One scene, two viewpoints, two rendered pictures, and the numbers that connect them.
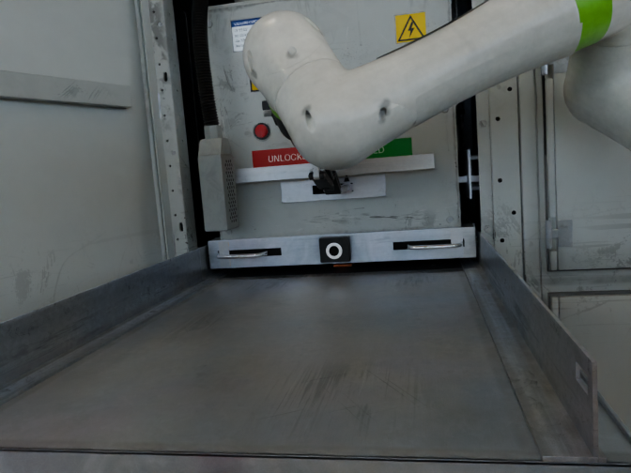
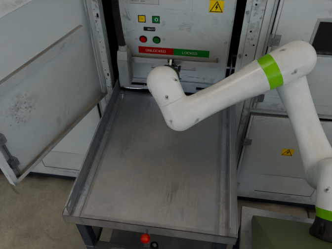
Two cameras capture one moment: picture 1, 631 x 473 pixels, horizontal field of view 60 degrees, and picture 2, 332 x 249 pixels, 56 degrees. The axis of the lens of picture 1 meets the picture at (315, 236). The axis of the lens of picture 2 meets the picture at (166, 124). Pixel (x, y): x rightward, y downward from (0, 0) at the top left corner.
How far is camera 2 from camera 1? 0.82 m
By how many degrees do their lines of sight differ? 39
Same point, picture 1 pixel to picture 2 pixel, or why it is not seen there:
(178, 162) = (105, 51)
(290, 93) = (165, 111)
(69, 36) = (56, 18)
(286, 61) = (164, 100)
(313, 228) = not seen: hidden behind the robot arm
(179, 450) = (141, 224)
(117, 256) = (85, 93)
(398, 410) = (190, 211)
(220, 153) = (126, 60)
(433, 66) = (215, 106)
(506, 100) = (251, 49)
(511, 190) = not seen: hidden behind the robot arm
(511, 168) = not seen: hidden behind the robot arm
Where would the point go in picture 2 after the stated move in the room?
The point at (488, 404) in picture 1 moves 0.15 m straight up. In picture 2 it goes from (211, 210) to (215, 186)
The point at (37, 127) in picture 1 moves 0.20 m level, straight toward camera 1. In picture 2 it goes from (53, 65) to (67, 95)
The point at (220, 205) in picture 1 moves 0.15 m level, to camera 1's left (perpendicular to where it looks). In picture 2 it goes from (127, 78) to (93, 79)
